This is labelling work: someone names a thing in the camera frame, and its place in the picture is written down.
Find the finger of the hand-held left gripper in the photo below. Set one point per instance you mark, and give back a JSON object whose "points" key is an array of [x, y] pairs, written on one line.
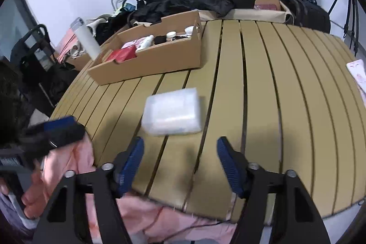
{"points": [[60, 122], [63, 138]]}

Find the cardboard box with clothes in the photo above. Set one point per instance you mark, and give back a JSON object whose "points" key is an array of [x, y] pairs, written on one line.
{"points": [[80, 61]]}

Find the pink printed wallet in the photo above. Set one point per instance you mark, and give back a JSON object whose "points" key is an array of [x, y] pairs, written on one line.
{"points": [[130, 44]]}

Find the pile of black clothes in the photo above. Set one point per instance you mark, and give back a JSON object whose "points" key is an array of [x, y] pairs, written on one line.
{"points": [[160, 8]]}

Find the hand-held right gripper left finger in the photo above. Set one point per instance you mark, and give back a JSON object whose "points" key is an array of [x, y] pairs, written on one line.
{"points": [[130, 166]]}

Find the glass sliding door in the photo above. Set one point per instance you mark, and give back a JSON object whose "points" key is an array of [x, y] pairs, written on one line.
{"points": [[14, 24]]}

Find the white thermos bottle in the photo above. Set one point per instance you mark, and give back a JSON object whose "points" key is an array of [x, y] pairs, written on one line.
{"points": [[88, 44]]}

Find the red cardboard box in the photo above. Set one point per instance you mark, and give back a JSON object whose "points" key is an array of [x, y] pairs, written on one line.
{"points": [[123, 54]]}

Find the pink bag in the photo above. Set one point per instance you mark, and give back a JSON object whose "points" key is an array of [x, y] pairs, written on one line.
{"points": [[64, 41]]}

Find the person's left hand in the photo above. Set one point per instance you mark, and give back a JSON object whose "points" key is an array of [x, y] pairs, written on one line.
{"points": [[34, 198]]}

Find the small black object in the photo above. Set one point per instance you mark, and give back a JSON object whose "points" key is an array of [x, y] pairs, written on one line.
{"points": [[160, 39]]}

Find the shallow cardboard box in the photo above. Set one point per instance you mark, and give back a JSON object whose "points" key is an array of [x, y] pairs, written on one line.
{"points": [[160, 61]]}

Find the small jar with white cap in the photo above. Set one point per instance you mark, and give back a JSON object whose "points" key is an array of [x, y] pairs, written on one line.
{"points": [[171, 35]]}

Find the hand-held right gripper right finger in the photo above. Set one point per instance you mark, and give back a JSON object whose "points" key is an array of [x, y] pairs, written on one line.
{"points": [[230, 166]]}

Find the white spray bottle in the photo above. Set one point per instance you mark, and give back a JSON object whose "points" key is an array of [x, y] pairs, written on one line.
{"points": [[144, 43]]}

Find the teal cloth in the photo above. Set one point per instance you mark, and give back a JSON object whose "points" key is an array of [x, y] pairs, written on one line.
{"points": [[127, 8]]}

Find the beige canvas bag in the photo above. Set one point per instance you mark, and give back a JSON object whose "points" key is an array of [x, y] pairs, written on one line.
{"points": [[257, 15]]}

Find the black tripod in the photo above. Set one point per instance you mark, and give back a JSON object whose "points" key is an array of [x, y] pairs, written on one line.
{"points": [[350, 18]]}

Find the black stroller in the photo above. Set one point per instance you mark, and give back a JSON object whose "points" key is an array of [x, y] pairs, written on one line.
{"points": [[37, 61]]}

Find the black suitcase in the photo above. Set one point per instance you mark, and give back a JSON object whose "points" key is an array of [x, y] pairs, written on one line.
{"points": [[311, 15]]}

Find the translucent plastic box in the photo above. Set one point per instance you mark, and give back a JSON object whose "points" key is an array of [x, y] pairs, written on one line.
{"points": [[171, 112]]}

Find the pink puffer jacket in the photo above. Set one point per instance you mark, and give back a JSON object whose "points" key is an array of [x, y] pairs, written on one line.
{"points": [[137, 215]]}

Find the beige clothes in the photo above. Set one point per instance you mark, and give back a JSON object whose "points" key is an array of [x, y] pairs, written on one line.
{"points": [[77, 51]]}

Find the pink printed papers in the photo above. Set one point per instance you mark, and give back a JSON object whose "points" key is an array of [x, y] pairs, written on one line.
{"points": [[357, 69]]}

